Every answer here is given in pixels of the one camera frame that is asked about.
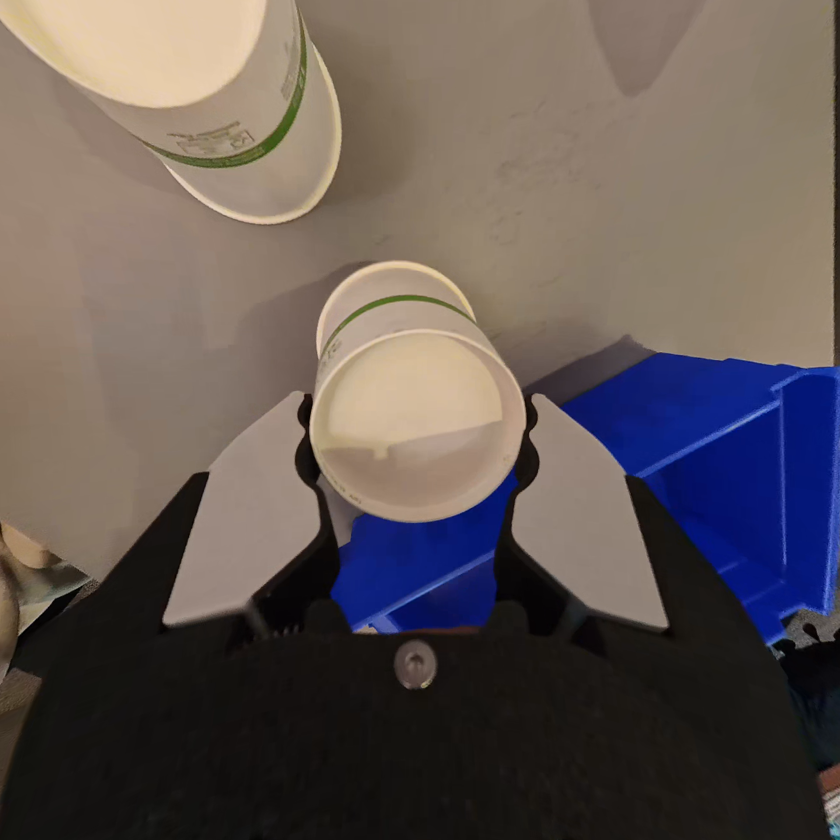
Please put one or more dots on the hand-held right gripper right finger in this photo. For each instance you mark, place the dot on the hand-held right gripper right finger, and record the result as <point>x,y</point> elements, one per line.
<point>584,512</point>

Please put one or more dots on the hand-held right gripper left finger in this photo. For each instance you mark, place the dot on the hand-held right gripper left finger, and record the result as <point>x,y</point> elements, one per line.
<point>249,512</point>

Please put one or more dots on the white green striped paper cup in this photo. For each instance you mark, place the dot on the white green striped paper cup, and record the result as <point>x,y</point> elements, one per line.
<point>164,59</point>
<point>413,426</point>

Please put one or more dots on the blue plastic bin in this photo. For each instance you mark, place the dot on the blue plastic bin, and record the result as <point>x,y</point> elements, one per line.
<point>689,426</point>

